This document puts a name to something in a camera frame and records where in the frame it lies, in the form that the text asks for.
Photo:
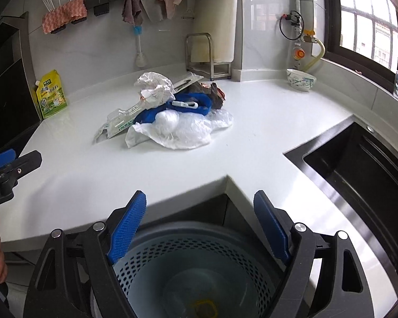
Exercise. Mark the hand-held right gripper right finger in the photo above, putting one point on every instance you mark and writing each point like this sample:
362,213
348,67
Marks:
272,225

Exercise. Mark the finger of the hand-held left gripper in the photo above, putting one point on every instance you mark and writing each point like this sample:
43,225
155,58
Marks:
0,159
28,163

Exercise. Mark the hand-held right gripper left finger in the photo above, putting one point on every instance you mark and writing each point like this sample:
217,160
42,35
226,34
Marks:
126,228

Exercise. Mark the grey perforated waste bin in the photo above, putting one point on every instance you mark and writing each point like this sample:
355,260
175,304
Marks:
199,271

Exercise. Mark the clear plastic blister package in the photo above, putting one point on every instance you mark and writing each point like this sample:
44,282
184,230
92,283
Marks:
119,124

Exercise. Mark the white plastic bag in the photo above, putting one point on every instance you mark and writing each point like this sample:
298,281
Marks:
185,132

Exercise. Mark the red patterned snack packet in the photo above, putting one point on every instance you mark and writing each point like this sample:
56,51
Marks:
217,97

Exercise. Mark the blue fabric bag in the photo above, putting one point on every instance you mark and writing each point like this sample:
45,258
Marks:
204,101

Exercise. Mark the white paper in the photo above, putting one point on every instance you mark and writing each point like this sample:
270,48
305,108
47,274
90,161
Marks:
154,87

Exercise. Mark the clear pen package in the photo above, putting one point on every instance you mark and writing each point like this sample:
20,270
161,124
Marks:
185,82

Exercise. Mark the black kitchen appliance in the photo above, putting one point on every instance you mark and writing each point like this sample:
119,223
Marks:
6,89

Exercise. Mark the green seasoning pouch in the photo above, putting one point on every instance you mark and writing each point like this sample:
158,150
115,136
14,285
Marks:
51,96

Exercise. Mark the black sink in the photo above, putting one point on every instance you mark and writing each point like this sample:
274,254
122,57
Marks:
358,172

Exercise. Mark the white plastic clip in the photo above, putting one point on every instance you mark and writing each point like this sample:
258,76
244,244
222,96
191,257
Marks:
185,105

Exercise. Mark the white patterned bowl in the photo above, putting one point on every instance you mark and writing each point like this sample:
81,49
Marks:
300,79

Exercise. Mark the pink waffle cloth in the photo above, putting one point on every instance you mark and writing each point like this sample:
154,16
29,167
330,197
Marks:
63,15

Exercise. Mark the white bottle brush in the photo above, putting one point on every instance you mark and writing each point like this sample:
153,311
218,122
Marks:
139,44

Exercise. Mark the steel cutting board rack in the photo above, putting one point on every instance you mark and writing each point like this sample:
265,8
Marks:
215,68

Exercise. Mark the orange regulator cap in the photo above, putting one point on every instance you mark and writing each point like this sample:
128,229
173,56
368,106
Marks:
298,53

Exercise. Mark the grey hanging cloth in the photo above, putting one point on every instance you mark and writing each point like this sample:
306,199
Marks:
131,8

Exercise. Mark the white hanging plastic sheet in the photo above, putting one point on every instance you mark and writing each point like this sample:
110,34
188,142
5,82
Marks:
154,10

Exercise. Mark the white cutting board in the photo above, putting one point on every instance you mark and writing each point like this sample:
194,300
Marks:
215,13

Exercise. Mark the white peeler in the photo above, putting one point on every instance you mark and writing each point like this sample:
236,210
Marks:
188,10

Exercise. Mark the dark window frame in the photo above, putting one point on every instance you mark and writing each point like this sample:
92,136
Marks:
331,16

